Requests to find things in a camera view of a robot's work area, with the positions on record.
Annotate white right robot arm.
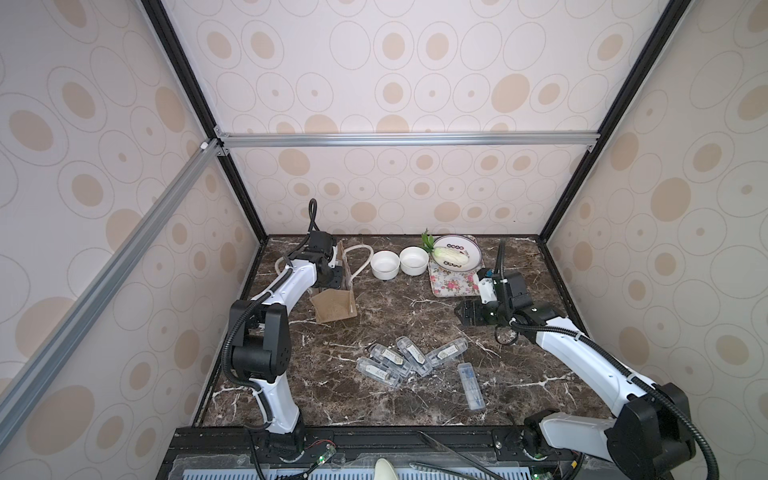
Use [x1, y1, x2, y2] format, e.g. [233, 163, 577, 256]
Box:
[456, 268, 720, 479]

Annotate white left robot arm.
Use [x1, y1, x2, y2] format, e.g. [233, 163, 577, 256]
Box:
[221, 227, 344, 435]

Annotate clear compass case right angled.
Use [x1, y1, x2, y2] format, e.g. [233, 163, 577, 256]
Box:
[427, 338, 468, 368]

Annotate clear compass case blue front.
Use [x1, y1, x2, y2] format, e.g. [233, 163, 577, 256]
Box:
[457, 362, 486, 411]

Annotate floral cloth mat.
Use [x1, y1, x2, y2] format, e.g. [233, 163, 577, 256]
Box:
[428, 261, 479, 298]

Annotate white radish with leaves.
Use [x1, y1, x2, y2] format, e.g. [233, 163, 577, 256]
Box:
[421, 230, 470, 271]

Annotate patterned ceramic plate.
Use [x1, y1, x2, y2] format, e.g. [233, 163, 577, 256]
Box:
[431, 235, 482, 272]

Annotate white bowl left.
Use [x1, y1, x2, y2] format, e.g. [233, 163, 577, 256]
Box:
[370, 251, 400, 281]

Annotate white bowl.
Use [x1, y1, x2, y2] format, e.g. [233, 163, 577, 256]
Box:
[399, 246, 430, 276]
[370, 251, 400, 281]

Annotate white bowl right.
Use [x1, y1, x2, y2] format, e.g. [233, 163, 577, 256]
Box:
[399, 246, 430, 276]

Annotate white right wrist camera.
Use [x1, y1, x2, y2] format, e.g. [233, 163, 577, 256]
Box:
[477, 268, 497, 305]

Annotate silver aluminium rail back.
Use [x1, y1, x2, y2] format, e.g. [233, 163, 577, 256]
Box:
[220, 130, 600, 149]

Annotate silver aluminium rail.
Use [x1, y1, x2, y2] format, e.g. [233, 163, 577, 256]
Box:
[1, 138, 223, 448]
[220, 130, 600, 149]

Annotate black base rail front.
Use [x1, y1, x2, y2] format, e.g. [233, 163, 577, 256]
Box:
[157, 426, 622, 479]

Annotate black corner frame post left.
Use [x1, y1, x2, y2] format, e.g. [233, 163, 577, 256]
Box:
[140, 0, 268, 243]

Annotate black corner frame post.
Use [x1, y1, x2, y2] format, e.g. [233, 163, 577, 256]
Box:
[140, 0, 268, 243]
[539, 0, 693, 244]

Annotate black corner frame post right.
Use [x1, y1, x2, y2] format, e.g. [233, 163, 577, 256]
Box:
[539, 0, 693, 244]

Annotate silver aluminium rail left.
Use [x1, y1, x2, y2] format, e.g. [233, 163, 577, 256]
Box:
[1, 138, 223, 448]

